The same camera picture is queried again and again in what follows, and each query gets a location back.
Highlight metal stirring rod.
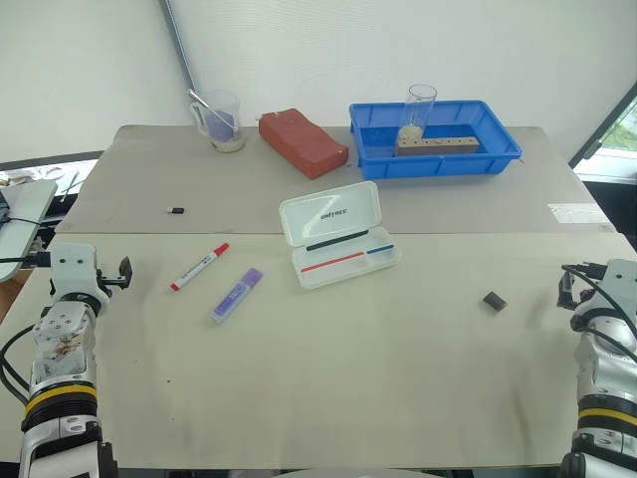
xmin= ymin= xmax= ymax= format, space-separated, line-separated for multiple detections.
xmin=187 ymin=88 xmax=243 ymax=135

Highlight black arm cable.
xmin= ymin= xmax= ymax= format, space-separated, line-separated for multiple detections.
xmin=0 ymin=325 xmax=41 ymax=405
xmin=560 ymin=262 xmax=637 ymax=364

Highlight clear tape label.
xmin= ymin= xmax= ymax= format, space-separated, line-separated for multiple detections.
xmin=545 ymin=201 xmax=609 ymax=225

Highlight purple highlighter pen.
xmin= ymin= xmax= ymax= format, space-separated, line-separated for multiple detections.
xmin=207 ymin=267 xmax=264 ymax=327

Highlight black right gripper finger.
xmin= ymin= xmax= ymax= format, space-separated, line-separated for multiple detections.
xmin=556 ymin=272 xmax=573 ymax=309

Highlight wooden block with holes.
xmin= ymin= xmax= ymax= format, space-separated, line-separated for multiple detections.
xmin=394 ymin=135 xmax=481 ymax=157

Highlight blue plastic bin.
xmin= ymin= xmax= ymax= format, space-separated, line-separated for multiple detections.
xmin=347 ymin=99 xmax=525 ymax=181

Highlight clear plastic measuring cup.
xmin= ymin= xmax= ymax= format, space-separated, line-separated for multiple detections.
xmin=188 ymin=89 xmax=248 ymax=153

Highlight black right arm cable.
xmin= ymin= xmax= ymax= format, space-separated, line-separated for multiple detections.
xmin=560 ymin=262 xmax=637 ymax=364

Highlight grey metal pole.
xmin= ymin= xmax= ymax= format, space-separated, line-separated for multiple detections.
xmin=158 ymin=0 xmax=198 ymax=94

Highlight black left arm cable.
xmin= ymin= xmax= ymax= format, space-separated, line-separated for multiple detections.
xmin=0 ymin=325 xmax=41 ymax=405

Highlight red pen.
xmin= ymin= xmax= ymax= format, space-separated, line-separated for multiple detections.
xmin=300 ymin=251 xmax=367 ymax=274

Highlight black laptop cable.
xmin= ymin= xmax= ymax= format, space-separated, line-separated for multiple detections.
xmin=0 ymin=211 xmax=52 ymax=266

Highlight small black eraser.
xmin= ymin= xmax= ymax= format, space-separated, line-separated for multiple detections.
xmin=482 ymin=292 xmax=510 ymax=315

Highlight translucent white pencil case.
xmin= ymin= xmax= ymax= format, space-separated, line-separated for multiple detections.
xmin=278 ymin=179 xmax=402 ymax=291

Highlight grey table mat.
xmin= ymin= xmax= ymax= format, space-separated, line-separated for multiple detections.
xmin=53 ymin=123 xmax=621 ymax=236

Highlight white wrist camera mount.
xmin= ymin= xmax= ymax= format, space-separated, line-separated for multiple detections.
xmin=602 ymin=258 xmax=637 ymax=313
xmin=48 ymin=242 xmax=109 ymax=306

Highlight red capped white marker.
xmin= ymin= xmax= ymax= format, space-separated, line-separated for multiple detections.
xmin=169 ymin=242 xmax=232 ymax=294

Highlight purple scoop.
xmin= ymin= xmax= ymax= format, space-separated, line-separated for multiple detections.
xmin=200 ymin=103 xmax=238 ymax=143

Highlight black pen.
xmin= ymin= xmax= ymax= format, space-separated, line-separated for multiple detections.
xmin=306 ymin=229 xmax=370 ymax=252

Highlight metal tweezers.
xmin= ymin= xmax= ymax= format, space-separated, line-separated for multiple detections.
xmin=60 ymin=170 xmax=81 ymax=203

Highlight red brick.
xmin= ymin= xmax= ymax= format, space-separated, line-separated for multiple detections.
xmin=257 ymin=107 xmax=349 ymax=181

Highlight dark window frame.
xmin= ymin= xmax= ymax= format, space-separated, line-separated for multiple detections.
xmin=567 ymin=79 xmax=637 ymax=169

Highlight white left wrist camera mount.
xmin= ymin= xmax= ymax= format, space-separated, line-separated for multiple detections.
xmin=48 ymin=242 xmax=109 ymax=306

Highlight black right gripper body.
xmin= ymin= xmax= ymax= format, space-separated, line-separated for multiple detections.
xmin=566 ymin=271 xmax=606 ymax=313

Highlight clear glass cylinder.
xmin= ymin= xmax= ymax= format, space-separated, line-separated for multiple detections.
xmin=396 ymin=84 xmax=439 ymax=150

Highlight grey laptop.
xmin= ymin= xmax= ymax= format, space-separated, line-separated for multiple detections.
xmin=0 ymin=178 xmax=60 ymax=283

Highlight cream table cloth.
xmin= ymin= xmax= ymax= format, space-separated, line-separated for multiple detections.
xmin=0 ymin=230 xmax=637 ymax=470

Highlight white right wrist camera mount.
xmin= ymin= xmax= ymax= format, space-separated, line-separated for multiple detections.
xmin=602 ymin=258 xmax=637 ymax=313

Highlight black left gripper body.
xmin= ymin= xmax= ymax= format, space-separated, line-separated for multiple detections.
xmin=96 ymin=267 xmax=123 ymax=292

